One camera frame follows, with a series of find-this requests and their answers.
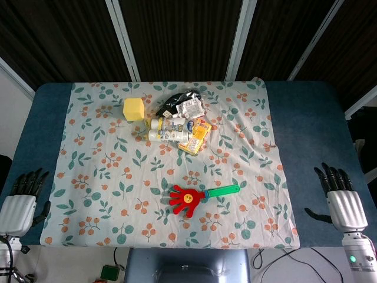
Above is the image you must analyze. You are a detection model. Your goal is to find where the red green hand clapper toy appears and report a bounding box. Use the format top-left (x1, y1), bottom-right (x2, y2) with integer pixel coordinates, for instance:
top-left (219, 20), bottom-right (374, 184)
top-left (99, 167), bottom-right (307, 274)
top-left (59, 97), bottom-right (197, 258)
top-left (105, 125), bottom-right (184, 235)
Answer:
top-left (168, 184), bottom-right (241, 219)

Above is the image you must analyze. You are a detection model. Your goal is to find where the thin black cable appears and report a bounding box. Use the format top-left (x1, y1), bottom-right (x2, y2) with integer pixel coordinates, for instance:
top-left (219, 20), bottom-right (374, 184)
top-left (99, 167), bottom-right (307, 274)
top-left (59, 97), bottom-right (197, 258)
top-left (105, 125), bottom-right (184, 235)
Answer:
top-left (113, 247), bottom-right (126, 271)

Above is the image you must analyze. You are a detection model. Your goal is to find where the white bottle blue label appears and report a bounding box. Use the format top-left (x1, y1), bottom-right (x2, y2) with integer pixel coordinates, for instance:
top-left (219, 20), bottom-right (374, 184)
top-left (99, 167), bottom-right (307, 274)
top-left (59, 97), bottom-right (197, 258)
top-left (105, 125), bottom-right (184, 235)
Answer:
top-left (144, 117), bottom-right (199, 132)

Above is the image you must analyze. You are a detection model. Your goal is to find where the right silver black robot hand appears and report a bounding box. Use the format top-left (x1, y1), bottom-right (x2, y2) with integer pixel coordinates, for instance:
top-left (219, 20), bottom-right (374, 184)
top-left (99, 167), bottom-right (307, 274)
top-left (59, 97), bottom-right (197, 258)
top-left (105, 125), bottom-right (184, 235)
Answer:
top-left (305, 162), bottom-right (369, 234)

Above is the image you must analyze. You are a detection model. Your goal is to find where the white double frame post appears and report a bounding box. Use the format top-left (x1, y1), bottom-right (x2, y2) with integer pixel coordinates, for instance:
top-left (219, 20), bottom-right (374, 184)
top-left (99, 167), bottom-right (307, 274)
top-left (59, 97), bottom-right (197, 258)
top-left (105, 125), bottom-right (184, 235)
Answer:
top-left (105, 0), bottom-right (141, 82)

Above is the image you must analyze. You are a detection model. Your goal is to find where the yellow red snack packet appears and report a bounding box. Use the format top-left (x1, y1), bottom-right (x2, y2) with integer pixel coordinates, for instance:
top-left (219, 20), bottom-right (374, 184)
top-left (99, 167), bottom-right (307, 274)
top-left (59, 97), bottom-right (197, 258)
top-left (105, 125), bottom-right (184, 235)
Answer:
top-left (178, 117), bottom-right (213, 156)

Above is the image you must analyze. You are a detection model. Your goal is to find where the blue grey robot torso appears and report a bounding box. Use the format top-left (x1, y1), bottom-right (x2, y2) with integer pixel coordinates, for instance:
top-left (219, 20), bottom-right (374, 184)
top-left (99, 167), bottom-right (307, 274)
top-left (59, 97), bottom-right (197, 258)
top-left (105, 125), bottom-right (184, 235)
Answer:
top-left (125, 248), bottom-right (252, 283)

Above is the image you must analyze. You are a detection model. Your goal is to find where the black plastic packet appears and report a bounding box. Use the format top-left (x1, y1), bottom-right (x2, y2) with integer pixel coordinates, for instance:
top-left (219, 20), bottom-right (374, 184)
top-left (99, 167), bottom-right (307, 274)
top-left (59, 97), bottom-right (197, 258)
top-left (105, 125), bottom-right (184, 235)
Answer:
top-left (155, 88), bottom-right (204, 119)

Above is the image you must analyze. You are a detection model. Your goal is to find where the dark slatted blind panel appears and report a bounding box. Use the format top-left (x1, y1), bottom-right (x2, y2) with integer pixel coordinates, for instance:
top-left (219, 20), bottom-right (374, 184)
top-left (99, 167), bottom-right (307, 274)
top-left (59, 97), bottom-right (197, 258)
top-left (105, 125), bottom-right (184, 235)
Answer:
top-left (0, 0), bottom-right (133, 92)
top-left (235, 0), bottom-right (336, 81)
top-left (117, 0), bottom-right (245, 82)
top-left (294, 0), bottom-right (377, 108)

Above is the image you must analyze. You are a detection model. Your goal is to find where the floral tablecloth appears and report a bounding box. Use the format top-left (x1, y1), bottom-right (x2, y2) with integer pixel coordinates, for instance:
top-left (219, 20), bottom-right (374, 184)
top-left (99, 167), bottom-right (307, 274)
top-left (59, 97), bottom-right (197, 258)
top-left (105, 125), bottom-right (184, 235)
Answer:
top-left (39, 77), bottom-right (301, 248)

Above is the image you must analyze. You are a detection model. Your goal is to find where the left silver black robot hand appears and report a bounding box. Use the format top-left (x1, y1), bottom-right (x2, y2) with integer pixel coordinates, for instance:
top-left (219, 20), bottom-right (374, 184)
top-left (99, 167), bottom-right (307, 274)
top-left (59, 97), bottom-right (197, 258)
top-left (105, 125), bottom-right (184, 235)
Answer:
top-left (0, 167), bottom-right (51, 237)

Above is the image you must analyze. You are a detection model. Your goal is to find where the small white printed sachet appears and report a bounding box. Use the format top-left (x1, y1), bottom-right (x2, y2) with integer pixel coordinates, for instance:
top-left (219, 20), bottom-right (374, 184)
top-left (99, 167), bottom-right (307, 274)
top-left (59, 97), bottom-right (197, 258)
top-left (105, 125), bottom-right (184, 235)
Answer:
top-left (176, 98), bottom-right (204, 117)

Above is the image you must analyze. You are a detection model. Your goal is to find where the yellow sponge cube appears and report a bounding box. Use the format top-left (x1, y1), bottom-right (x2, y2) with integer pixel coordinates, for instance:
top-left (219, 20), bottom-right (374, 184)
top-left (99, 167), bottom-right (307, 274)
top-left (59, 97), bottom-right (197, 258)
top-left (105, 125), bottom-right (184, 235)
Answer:
top-left (123, 98), bottom-right (145, 121)

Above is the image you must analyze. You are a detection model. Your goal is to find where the black floor cable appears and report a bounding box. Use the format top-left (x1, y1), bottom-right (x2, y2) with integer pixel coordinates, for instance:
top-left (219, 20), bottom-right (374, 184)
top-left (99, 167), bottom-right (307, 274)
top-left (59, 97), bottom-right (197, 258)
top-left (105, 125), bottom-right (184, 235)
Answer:
top-left (252, 247), bottom-right (345, 283)

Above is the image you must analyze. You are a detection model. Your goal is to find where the green box on floor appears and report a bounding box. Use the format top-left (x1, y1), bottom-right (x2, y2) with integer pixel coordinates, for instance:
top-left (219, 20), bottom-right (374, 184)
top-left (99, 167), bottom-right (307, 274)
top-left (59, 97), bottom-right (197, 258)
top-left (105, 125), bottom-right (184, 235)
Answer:
top-left (99, 264), bottom-right (120, 281)

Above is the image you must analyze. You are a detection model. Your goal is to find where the white bottle yellow cap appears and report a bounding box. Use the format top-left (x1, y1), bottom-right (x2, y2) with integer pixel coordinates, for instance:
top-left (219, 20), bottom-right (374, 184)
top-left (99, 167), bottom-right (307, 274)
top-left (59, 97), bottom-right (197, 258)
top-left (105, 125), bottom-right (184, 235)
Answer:
top-left (144, 129), bottom-right (191, 143)

